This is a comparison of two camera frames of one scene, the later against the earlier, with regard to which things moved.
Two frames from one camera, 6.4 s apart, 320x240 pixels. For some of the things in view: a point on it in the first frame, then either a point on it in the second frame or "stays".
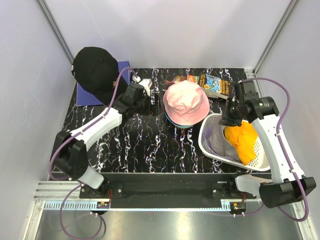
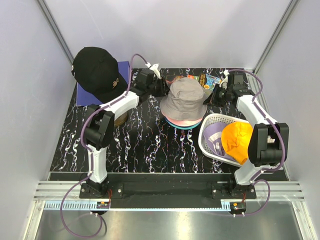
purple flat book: x=84 y=99 stays
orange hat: x=243 y=137 stays
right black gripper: x=226 y=119 -> x=212 y=99
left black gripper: x=152 y=109 -> x=164 y=88
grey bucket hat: x=220 y=143 -> x=185 y=100
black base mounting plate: x=169 y=186 stays
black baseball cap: x=95 y=70 stays
